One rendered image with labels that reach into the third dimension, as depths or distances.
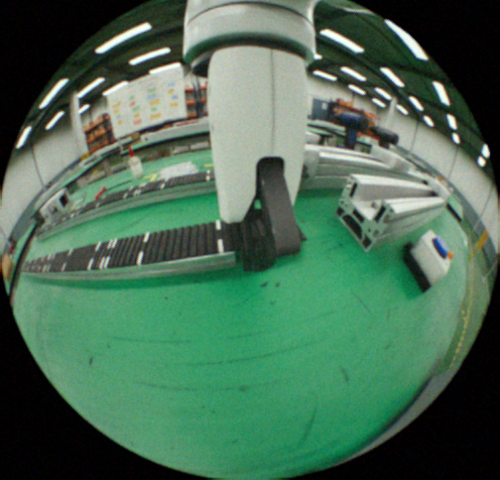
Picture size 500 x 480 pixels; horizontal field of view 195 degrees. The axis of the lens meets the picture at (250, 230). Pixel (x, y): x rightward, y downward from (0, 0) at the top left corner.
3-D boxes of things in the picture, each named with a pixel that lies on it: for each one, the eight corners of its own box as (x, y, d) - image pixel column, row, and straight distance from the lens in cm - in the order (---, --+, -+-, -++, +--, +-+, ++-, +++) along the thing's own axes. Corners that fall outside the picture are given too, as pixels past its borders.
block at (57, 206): (54, 223, 91) (44, 207, 90) (64, 208, 97) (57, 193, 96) (62, 218, 83) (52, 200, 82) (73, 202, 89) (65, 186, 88)
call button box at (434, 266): (422, 294, 33) (447, 273, 30) (396, 252, 33) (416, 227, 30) (433, 278, 40) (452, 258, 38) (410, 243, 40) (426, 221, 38)
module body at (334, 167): (312, 189, 36) (319, 155, 33) (293, 173, 44) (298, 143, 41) (419, 190, 105) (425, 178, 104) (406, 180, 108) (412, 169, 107)
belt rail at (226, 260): (24, 274, 97) (21, 270, 97) (27, 267, 98) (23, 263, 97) (236, 266, 18) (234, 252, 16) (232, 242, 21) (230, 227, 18)
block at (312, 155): (280, 197, 30) (287, 152, 26) (263, 174, 40) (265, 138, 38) (316, 194, 34) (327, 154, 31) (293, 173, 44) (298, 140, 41)
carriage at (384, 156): (389, 175, 59) (397, 157, 58) (367, 161, 64) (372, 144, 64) (405, 178, 73) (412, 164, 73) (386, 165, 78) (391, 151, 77)
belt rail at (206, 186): (38, 242, 101) (35, 237, 101) (41, 236, 102) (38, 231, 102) (223, 190, 32) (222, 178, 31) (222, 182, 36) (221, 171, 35)
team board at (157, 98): (126, 185, 346) (100, 94, 348) (135, 176, 386) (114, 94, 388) (193, 169, 290) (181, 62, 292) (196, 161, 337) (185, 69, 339)
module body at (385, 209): (366, 252, 26) (396, 211, 23) (333, 213, 30) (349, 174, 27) (440, 213, 102) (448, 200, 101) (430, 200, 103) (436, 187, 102)
